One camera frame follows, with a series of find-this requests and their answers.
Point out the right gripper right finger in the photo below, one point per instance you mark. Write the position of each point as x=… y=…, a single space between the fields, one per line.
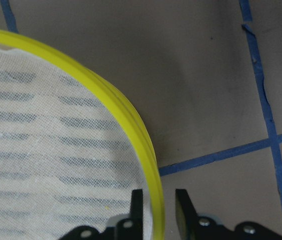
x=192 y=226

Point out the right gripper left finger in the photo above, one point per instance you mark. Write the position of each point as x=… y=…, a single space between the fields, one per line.
x=131 y=227

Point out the yellow steamer layer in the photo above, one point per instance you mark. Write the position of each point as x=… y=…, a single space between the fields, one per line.
x=72 y=148

